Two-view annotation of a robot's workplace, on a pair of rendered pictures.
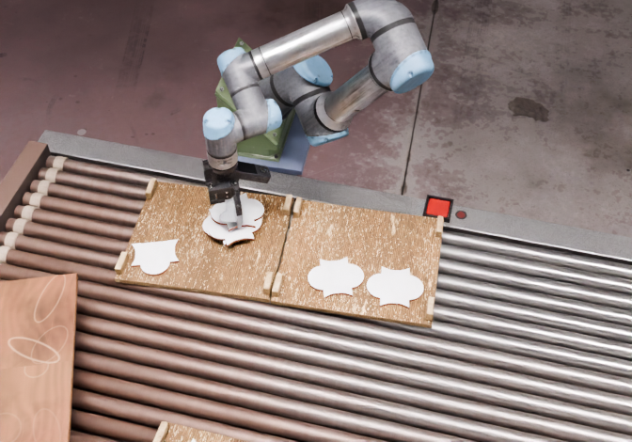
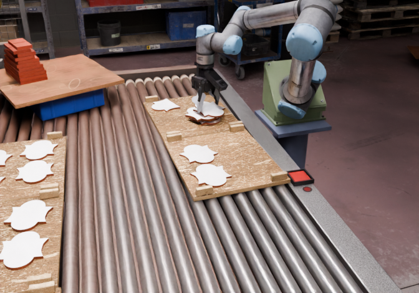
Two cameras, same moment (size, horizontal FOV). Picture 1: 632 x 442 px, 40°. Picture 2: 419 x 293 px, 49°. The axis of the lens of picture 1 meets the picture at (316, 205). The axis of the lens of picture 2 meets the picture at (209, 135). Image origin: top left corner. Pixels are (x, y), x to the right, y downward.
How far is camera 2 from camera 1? 178 cm
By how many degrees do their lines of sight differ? 51
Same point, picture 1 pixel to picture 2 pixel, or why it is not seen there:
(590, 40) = not seen: outside the picture
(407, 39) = (308, 15)
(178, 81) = (371, 161)
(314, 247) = (214, 143)
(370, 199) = (277, 153)
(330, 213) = (247, 140)
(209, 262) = (174, 119)
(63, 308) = (101, 82)
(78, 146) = not seen: hidden behind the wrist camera
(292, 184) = (257, 128)
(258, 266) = (184, 131)
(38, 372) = (62, 87)
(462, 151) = not seen: outside the picture
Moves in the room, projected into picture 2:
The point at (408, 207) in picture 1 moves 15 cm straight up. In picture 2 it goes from (287, 168) to (291, 131)
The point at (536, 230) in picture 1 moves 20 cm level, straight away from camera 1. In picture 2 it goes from (335, 227) to (398, 222)
